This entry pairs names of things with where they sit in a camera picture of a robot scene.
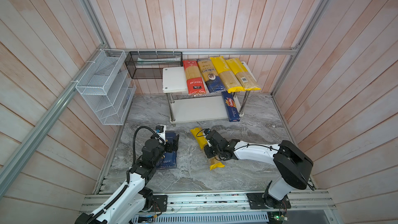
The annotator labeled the yellow Pastati spaghetti bag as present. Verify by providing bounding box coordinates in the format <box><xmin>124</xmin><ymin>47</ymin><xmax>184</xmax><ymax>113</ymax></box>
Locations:
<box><xmin>190</xmin><ymin>127</ymin><xmax>225</xmax><ymax>170</ymax></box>

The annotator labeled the blue Barilla spaghetti box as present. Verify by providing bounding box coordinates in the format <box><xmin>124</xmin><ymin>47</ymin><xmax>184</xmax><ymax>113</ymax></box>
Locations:
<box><xmin>221</xmin><ymin>91</ymin><xmax>240</xmax><ymax>122</ymax></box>

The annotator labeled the yellow clear spaghetti bag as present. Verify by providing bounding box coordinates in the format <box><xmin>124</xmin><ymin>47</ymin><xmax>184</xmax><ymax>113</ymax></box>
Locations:
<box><xmin>210</xmin><ymin>57</ymin><xmax>245</xmax><ymax>93</ymax></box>

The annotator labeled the red spaghetti bag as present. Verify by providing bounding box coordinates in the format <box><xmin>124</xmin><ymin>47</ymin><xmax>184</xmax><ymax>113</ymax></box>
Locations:
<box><xmin>183</xmin><ymin>60</ymin><xmax>206</xmax><ymax>95</ymax></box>

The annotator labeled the blue yellow spaghetti bag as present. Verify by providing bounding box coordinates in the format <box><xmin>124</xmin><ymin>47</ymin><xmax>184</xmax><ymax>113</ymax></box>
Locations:
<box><xmin>197</xmin><ymin>59</ymin><xmax>226</xmax><ymax>93</ymax></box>

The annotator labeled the yellow barcode spaghetti bag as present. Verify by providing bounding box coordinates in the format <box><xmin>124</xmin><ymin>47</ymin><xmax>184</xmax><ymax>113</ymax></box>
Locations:
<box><xmin>226</xmin><ymin>58</ymin><xmax>261</xmax><ymax>91</ymax></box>

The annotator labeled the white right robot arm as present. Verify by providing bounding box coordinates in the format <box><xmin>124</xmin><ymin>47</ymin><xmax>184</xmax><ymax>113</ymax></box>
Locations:
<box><xmin>197</xmin><ymin>129</ymin><xmax>314</xmax><ymax>209</ymax></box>

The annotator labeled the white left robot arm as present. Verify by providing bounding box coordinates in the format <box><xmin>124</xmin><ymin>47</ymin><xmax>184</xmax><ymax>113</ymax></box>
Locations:
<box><xmin>75</xmin><ymin>135</ymin><xmax>179</xmax><ymax>224</ymax></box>

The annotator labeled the dark blue pasta box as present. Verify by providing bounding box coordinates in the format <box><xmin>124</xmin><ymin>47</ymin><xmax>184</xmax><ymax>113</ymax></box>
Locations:
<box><xmin>156</xmin><ymin>131</ymin><xmax>177</xmax><ymax>170</ymax></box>

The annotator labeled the white two-tier metal shelf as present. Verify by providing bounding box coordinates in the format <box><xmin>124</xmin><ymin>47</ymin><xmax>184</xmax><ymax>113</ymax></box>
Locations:
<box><xmin>163</xmin><ymin>62</ymin><xmax>253</xmax><ymax>123</ymax></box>

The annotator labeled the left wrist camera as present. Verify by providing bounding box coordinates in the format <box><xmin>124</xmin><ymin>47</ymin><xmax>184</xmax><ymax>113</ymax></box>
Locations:
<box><xmin>155</xmin><ymin>124</ymin><xmax>166</xmax><ymax>144</ymax></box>

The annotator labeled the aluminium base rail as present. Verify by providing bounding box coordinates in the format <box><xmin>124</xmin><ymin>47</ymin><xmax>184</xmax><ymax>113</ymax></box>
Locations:
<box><xmin>77</xmin><ymin>189</ymin><xmax>343</xmax><ymax>224</ymax></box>

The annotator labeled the white wire mesh rack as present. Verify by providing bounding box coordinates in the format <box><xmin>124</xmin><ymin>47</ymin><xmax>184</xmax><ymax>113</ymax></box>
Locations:
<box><xmin>76</xmin><ymin>49</ymin><xmax>136</xmax><ymax>125</ymax></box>

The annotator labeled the black mesh wall basket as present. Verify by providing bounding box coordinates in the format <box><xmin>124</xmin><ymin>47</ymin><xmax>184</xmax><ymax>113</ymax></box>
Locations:
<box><xmin>124</xmin><ymin>51</ymin><xmax>182</xmax><ymax>79</ymax></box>

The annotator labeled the aluminium frame rail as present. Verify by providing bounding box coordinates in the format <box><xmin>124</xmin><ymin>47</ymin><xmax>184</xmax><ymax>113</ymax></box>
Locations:
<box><xmin>122</xmin><ymin>48</ymin><xmax>298</xmax><ymax>56</ymax></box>

